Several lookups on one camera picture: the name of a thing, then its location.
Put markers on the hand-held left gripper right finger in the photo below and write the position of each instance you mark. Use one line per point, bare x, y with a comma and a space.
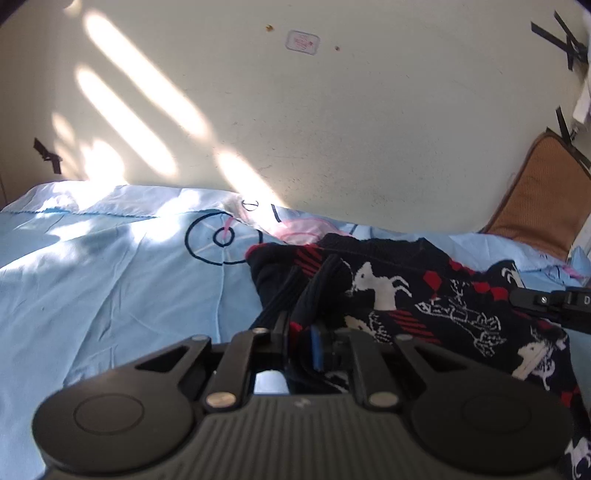
316, 348

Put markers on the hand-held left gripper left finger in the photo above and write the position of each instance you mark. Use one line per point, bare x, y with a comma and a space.
240, 364

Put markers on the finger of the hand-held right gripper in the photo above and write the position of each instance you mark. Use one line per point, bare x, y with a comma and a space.
538, 299

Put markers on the black patterned knit sweater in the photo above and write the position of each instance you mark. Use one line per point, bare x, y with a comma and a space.
415, 286

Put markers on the brown seat cushion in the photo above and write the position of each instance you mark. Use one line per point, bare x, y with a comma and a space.
540, 194

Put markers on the light blue printed bedsheet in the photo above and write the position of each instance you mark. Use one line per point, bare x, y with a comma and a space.
115, 286

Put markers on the crossed black tape strips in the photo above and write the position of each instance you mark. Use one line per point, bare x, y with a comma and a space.
565, 41

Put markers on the short black tape piece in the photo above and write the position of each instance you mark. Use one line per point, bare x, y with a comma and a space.
47, 154

